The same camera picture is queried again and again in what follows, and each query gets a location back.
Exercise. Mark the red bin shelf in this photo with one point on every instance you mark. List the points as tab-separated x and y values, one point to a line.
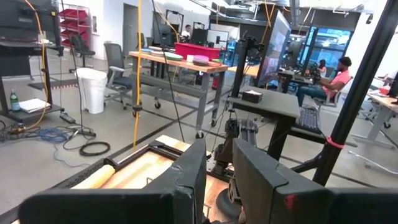
74	18

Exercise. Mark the black power strip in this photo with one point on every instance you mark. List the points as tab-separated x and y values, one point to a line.
67	117

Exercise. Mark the small black plate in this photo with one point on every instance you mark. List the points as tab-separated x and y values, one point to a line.
225	203

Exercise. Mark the wooden top workbench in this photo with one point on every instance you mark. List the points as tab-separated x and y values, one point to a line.
146	57

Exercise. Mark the large black monitor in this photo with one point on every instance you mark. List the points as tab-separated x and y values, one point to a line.
275	49

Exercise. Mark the black desk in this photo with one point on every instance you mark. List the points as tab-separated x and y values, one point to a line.
270	102

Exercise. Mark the dark tissue box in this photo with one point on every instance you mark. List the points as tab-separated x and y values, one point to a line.
252	96

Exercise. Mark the white trash bin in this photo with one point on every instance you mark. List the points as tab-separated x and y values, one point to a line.
91	90

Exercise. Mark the red plastic tote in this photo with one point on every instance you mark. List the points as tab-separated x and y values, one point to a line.
196	49

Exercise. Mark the green plate stack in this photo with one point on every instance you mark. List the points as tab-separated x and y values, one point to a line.
173	56

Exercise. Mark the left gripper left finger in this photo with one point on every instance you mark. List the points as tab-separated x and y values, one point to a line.
124	208

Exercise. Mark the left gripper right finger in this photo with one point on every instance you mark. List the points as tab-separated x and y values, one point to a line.
280	199

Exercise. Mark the pink plate stack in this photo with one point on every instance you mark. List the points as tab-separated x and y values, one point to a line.
201	59

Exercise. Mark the black slanted pole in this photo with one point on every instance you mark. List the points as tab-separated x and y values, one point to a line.
367	62

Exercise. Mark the green water bottle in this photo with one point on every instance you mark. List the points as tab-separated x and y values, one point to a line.
14	101

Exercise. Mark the dark mesh office chair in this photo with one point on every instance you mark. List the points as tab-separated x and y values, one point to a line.
81	46

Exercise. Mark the white paper stack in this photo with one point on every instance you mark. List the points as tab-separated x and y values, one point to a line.
34	105

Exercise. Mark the black monitor stand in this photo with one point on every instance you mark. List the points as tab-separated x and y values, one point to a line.
245	62

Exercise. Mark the black metal table frame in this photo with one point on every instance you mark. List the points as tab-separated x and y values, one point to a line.
161	146

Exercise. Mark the white legged desk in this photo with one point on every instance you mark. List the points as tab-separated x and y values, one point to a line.
382	102

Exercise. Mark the grey office chair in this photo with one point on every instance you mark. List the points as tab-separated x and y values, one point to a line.
116	68

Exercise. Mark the person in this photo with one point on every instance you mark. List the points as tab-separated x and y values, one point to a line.
332	84
186	31
321	67

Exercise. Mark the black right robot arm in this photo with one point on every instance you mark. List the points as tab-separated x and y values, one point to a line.
231	133

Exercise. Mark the black equipment cart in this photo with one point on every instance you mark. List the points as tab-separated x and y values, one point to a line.
21	37

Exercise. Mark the black keyboard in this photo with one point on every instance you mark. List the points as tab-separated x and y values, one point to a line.
309	119

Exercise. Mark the orange cloth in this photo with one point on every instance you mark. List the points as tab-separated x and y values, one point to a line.
96	177

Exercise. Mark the pale plate stack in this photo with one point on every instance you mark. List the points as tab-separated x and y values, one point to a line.
152	49

